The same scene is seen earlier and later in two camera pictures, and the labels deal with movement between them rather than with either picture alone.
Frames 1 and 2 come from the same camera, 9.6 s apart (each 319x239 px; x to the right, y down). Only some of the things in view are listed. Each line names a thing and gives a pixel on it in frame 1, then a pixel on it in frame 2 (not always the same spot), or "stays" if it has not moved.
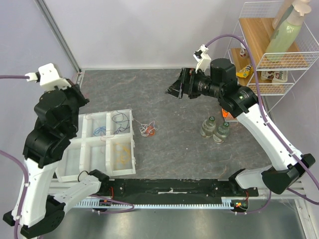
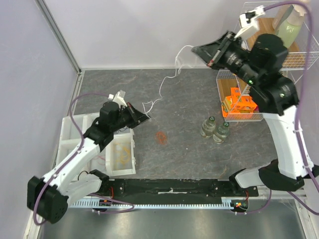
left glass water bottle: x=208 y=127 stays
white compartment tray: x=104 y=141 stays
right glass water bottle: x=223 y=131 stays
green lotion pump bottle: x=286 y=32 stays
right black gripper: x=187 y=83 → x=219 y=53
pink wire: x=102 y=136 → x=101 y=157
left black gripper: x=75 y=89 → x=137 y=117
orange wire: x=150 y=131 → x=161 y=141
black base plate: x=175 y=189 stays
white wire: x=145 y=130 → x=179 y=71
